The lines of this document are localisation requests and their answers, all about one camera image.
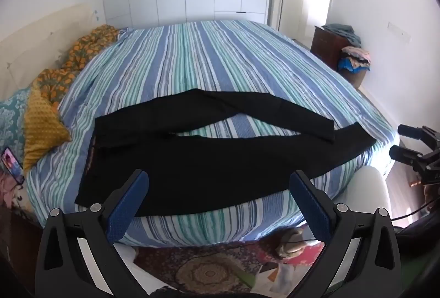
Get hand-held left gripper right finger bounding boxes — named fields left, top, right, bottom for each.
left=289, top=170, right=403, bottom=298

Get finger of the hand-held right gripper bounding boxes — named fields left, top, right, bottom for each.
left=398, top=124, right=427, bottom=141
left=389, top=145, right=424, bottom=170

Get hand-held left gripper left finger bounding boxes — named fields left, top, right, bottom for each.
left=34, top=169, right=150, bottom=298

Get black pants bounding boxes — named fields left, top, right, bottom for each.
left=75, top=88, right=376, bottom=217

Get beige slipper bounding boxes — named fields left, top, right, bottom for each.
left=275, top=227, right=315, bottom=259

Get basket of clothes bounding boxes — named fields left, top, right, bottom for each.
left=337, top=46, right=372, bottom=89

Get patterned red rug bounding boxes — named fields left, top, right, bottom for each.
left=132, top=238, right=325, bottom=295

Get brown wooden cabinet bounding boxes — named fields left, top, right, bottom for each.
left=310, top=25, right=353, bottom=71

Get grey-blue cloth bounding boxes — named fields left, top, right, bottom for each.
left=322, top=23, right=362, bottom=48

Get mustard yellow pillow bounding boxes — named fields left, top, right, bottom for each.
left=22, top=88, right=72, bottom=172

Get smartphone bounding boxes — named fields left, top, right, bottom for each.
left=1, top=146, right=25, bottom=183

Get teal patterned pillow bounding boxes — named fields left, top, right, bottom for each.
left=0, top=85, right=35, bottom=161

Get orange floral quilt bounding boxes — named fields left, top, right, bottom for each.
left=36, top=24, right=121, bottom=103

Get bed with striped cover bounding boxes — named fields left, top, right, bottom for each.
left=26, top=20, right=401, bottom=248

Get beige padded headboard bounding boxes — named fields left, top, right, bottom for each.
left=0, top=3, right=105, bottom=101

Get black cable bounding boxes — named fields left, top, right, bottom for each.
left=391, top=200, right=440, bottom=220

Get white wall switch plate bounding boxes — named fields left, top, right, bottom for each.
left=387, top=21, right=412, bottom=42

